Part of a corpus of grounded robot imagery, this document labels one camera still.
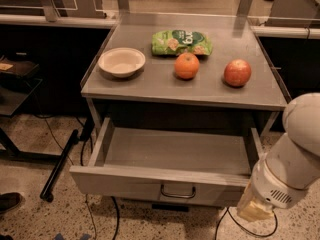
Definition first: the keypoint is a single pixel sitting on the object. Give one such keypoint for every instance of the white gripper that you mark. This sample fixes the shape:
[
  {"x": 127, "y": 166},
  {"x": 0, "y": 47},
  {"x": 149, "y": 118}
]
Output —
[{"x": 270, "y": 186}]

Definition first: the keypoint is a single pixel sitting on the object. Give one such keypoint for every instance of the grey top drawer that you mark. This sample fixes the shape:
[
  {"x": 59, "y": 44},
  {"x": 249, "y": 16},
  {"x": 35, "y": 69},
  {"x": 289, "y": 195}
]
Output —
[{"x": 169, "y": 167}]

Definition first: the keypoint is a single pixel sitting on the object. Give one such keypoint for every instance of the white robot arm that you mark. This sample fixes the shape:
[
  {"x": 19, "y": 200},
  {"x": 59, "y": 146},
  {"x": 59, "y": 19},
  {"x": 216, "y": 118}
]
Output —
[{"x": 281, "y": 178}]

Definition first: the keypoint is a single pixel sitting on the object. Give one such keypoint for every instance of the grey drawer cabinet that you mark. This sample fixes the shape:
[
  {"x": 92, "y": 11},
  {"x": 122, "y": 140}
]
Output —
[{"x": 231, "y": 38}]

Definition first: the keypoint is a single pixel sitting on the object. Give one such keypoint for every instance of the red apple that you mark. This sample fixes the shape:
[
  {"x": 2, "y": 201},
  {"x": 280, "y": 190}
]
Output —
[{"x": 237, "y": 73}]

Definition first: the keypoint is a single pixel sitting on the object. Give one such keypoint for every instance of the orange fruit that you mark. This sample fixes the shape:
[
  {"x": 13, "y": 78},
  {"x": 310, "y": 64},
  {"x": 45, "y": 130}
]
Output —
[{"x": 186, "y": 66}]

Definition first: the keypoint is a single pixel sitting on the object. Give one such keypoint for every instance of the green chip bag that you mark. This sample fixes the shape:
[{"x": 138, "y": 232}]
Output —
[{"x": 176, "y": 42}]

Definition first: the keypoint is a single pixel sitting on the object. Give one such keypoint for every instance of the white bowl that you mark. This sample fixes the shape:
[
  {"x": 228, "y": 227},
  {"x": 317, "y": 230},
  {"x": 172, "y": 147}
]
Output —
[{"x": 121, "y": 62}]

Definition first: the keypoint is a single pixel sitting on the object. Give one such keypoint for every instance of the black metal stand leg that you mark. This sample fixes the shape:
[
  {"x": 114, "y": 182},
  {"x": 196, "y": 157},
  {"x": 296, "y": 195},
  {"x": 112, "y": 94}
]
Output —
[{"x": 46, "y": 193}]

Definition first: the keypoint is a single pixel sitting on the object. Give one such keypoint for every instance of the dark shoe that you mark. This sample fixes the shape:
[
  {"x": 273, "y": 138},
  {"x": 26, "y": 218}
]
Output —
[{"x": 9, "y": 201}]

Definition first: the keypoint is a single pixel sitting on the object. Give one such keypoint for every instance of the dark side table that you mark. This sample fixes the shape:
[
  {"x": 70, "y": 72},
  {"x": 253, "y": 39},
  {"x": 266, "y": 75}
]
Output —
[{"x": 17, "y": 84}]

